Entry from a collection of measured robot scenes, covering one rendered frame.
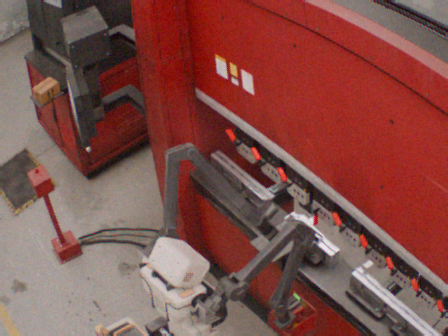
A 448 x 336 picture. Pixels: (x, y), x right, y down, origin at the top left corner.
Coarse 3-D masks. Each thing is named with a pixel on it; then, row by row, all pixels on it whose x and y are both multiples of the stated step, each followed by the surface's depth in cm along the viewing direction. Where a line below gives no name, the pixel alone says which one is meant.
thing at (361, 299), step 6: (348, 288) 274; (348, 294) 273; (354, 294) 270; (360, 294) 270; (354, 300) 270; (360, 300) 266; (366, 300) 265; (372, 300) 265; (366, 306) 262; (372, 306) 261; (378, 306) 260; (372, 312) 258; (378, 312) 257; (384, 312) 256; (378, 318) 255
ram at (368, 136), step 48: (192, 0) 288; (240, 0) 251; (192, 48) 314; (240, 48) 273; (288, 48) 240; (336, 48) 211; (240, 96) 295; (288, 96) 259; (336, 96) 227; (384, 96) 199; (288, 144) 277; (336, 144) 243; (384, 144) 212; (432, 144) 184; (336, 192) 258; (384, 192) 224; (432, 192) 194; (384, 240) 237; (432, 240) 204
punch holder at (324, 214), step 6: (318, 192) 271; (318, 198) 273; (324, 198) 269; (318, 204) 275; (324, 204) 271; (330, 204) 266; (336, 204) 265; (324, 210) 272; (330, 210) 268; (336, 210) 267; (318, 216) 279; (324, 216) 274; (330, 216) 269; (330, 222) 271
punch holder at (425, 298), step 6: (420, 276) 219; (420, 282) 220; (426, 282) 216; (420, 288) 222; (426, 288) 217; (432, 288) 213; (414, 294) 227; (426, 294) 219; (432, 294) 214; (438, 294) 212; (420, 300) 224; (426, 300) 219; (432, 300) 215; (426, 306) 221; (432, 306) 217
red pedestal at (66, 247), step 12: (36, 168) 390; (36, 180) 382; (48, 180) 383; (36, 192) 381; (48, 192) 388; (48, 204) 402; (60, 228) 419; (60, 240) 424; (72, 240) 431; (60, 252) 421; (72, 252) 429; (60, 264) 426
